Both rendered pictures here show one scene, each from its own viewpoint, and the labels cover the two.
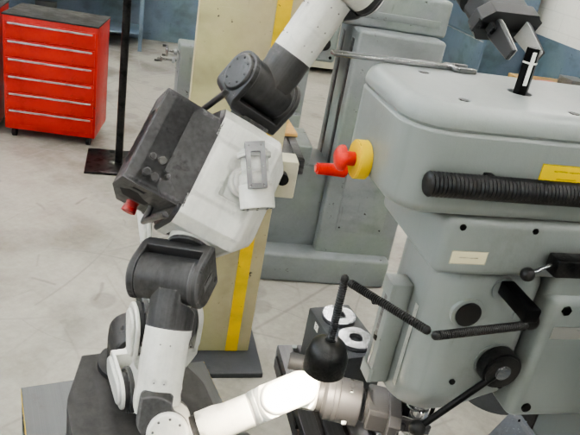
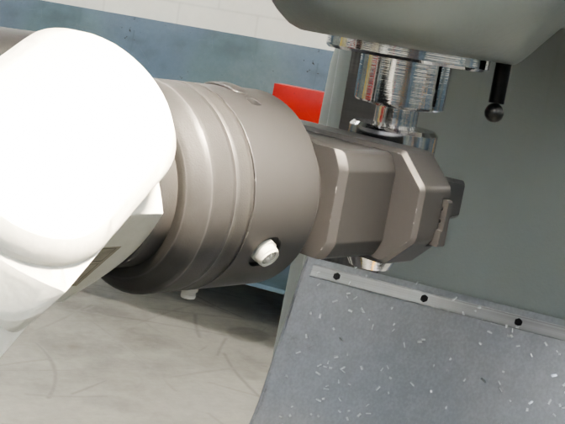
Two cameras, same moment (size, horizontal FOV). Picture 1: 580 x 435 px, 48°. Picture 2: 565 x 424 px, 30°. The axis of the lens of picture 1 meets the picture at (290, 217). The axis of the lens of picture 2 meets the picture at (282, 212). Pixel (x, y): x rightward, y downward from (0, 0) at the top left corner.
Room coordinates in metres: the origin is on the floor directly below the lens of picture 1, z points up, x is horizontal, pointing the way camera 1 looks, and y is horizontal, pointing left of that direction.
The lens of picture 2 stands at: (0.70, 0.17, 1.31)
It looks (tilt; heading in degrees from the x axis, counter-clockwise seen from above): 10 degrees down; 307
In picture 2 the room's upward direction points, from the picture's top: 9 degrees clockwise
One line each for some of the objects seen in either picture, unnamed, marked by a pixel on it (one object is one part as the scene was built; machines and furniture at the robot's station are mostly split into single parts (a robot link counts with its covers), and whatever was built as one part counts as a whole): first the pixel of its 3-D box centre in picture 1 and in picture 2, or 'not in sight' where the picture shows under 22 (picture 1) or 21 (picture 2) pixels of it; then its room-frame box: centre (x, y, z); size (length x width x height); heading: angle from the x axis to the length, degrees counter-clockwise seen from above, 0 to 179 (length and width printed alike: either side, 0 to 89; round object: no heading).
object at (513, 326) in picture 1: (481, 330); not in sight; (0.80, -0.30, 1.58); 0.17 x 0.01 x 0.01; 116
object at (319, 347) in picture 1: (327, 353); not in sight; (0.88, -0.10, 1.44); 0.07 x 0.07 x 0.06
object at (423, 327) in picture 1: (391, 308); not in sight; (0.82, -0.17, 1.58); 0.17 x 0.01 x 0.01; 50
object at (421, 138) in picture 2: (417, 406); (393, 135); (0.99, -0.31, 1.26); 0.05 x 0.05 x 0.01
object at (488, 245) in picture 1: (502, 216); not in sight; (1.01, -0.35, 1.68); 0.34 x 0.24 x 0.10; 106
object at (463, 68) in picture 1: (403, 60); not in sight; (1.05, -0.13, 1.89); 0.24 x 0.04 x 0.01; 108
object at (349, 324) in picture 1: (339, 356); not in sight; (1.40, -0.20, 1.04); 0.22 x 0.12 x 0.20; 26
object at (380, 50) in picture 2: not in sight; (408, 51); (0.99, -0.31, 1.31); 0.09 x 0.09 x 0.01
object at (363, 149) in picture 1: (360, 159); not in sight; (0.93, -0.09, 1.76); 0.06 x 0.02 x 0.06; 16
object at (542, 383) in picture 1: (539, 320); not in sight; (1.05, -0.50, 1.47); 0.24 x 0.19 x 0.26; 16
